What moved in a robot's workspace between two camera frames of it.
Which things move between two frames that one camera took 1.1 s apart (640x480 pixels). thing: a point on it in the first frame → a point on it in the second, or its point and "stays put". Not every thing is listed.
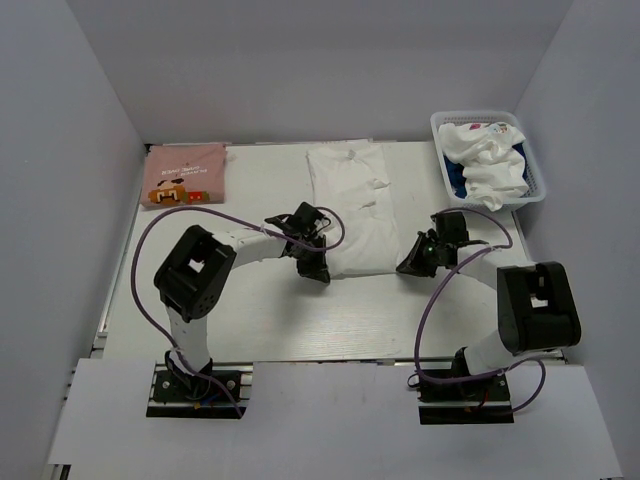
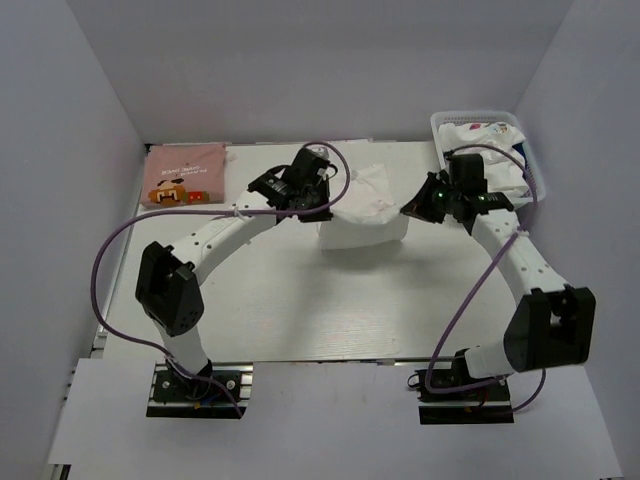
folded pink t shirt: [184, 175] stays put
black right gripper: [413, 263] → [419, 207]
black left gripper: [316, 270] → [319, 215]
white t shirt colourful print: [494, 167] stays put
